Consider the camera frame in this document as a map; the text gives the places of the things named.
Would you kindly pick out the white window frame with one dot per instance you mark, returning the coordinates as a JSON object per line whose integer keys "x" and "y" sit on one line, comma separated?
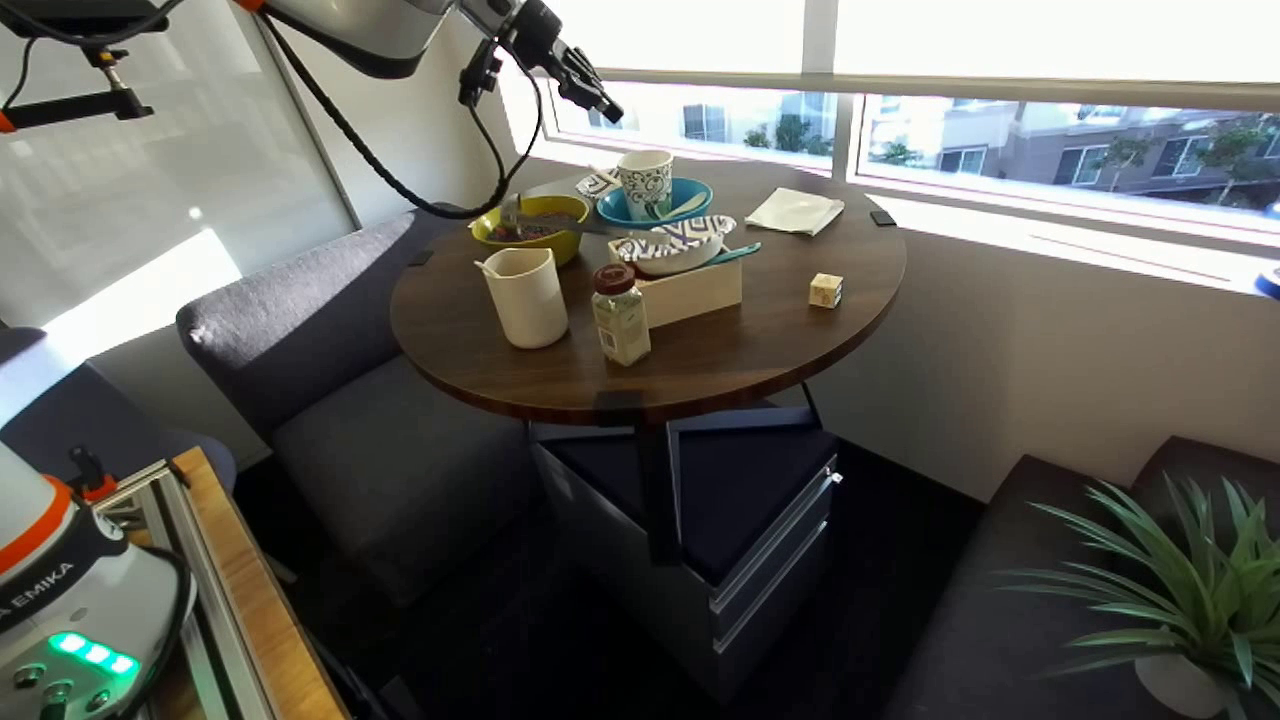
{"x": 844, "y": 140}

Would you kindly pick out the black white patterned plate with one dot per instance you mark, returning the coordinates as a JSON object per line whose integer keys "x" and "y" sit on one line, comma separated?
{"x": 670, "y": 241}

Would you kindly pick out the small glass jar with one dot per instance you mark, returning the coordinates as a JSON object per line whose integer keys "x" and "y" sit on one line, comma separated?
{"x": 622, "y": 326}

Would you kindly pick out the green spiky plant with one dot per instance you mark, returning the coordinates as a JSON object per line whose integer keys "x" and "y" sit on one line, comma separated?
{"x": 1202, "y": 585}

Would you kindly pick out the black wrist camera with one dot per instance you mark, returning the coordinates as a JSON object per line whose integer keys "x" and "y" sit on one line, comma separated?
{"x": 480, "y": 75}

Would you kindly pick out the dark sofa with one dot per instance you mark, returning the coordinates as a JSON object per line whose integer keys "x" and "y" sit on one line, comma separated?
{"x": 987, "y": 625}

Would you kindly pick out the yellow bowl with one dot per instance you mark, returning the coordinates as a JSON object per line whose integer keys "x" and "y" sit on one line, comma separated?
{"x": 540, "y": 223}

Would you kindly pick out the white cup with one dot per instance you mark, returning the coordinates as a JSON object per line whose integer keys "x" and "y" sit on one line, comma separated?
{"x": 525, "y": 300}

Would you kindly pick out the grey drawer cabinet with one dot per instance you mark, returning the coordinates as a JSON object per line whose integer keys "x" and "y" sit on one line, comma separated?
{"x": 775, "y": 563}

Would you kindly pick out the dark grey armchair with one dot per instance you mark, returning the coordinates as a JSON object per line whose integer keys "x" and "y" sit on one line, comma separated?
{"x": 384, "y": 464}

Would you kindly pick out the white robot base green lights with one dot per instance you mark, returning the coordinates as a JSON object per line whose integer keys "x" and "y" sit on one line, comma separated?
{"x": 72, "y": 601}

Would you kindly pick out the teal utensil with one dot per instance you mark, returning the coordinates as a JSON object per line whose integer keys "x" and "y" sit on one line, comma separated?
{"x": 737, "y": 248}

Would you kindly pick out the grey plant pot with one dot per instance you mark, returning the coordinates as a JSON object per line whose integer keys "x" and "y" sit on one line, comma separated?
{"x": 1181, "y": 685}

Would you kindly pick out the white window blind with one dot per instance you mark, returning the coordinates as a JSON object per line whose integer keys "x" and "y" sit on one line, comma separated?
{"x": 1000, "y": 42}

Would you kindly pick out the metal spoon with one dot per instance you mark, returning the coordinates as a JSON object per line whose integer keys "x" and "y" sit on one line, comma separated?
{"x": 512, "y": 219}

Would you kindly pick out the small blue object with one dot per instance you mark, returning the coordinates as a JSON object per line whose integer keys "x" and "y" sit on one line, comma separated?
{"x": 1268, "y": 280}

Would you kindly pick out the light wooden box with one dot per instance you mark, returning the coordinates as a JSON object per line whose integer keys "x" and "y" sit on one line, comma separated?
{"x": 695, "y": 295}

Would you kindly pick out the round brown wooden table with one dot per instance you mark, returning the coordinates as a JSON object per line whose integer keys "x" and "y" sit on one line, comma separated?
{"x": 746, "y": 340}

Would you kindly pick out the black camera stand bar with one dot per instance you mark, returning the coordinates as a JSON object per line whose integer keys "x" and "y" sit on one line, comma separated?
{"x": 81, "y": 110}

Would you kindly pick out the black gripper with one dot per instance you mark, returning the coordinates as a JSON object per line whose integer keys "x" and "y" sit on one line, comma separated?
{"x": 536, "y": 35}

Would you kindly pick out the white patterned mug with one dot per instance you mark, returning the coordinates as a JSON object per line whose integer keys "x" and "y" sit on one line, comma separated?
{"x": 645, "y": 182}

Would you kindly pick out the small white cube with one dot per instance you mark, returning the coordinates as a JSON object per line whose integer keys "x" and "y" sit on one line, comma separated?
{"x": 824, "y": 290}

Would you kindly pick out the white folded napkin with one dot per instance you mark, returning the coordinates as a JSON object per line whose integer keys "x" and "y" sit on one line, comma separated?
{"x": 795, "y": 211}

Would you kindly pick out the light wooden desk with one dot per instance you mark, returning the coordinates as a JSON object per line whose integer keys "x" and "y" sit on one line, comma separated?
{"x": 252, "y": 606}

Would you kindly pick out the blue plate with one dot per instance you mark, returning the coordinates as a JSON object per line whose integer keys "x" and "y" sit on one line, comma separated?
{"x": 683, "y": 201}

